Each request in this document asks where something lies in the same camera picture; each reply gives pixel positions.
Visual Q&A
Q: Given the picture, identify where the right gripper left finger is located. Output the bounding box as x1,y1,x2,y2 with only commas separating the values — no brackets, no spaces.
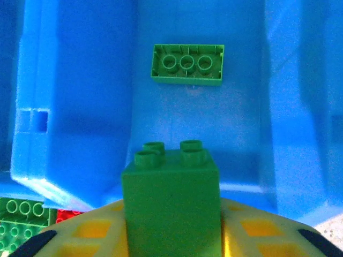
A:
8,199,128,257

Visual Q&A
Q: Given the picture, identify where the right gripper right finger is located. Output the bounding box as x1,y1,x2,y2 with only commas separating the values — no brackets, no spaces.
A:
221,197,343,257

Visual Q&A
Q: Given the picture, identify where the red lego brick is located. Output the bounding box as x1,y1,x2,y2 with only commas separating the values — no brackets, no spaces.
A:
56,209,84,224

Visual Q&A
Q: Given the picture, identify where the green wide lego brick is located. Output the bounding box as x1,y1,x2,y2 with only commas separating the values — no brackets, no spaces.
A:
0,218,57,254
0,197,51,223

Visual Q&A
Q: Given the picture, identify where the tall green lego brick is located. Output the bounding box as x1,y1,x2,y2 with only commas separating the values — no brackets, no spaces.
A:
121,139,222,257

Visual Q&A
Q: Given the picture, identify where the blue three-compartment bin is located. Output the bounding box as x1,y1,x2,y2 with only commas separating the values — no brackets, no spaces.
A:
0,0,343,228

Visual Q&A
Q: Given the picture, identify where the green long lego brick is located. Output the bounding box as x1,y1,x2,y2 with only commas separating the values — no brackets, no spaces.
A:
150,43,225,87

